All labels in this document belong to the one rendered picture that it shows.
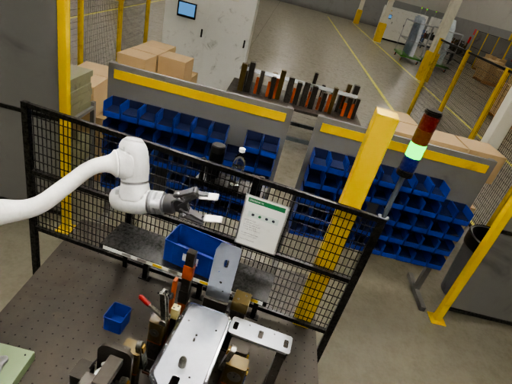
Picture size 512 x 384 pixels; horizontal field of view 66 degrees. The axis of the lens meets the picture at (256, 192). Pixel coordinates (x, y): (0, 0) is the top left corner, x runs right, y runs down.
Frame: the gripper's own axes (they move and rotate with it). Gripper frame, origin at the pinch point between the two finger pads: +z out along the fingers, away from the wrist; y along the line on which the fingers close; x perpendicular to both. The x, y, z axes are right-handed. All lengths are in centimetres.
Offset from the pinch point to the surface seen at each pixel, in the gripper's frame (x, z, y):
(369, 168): 41, 60, -13
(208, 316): -18, -6, -58
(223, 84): 546, -139, -326
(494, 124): 320, 254, -201
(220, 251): 3.1, -3.0, -35.9
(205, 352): -36, -3, -52
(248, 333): -23, 13, -61
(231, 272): -1.3, 2.0, -45.5
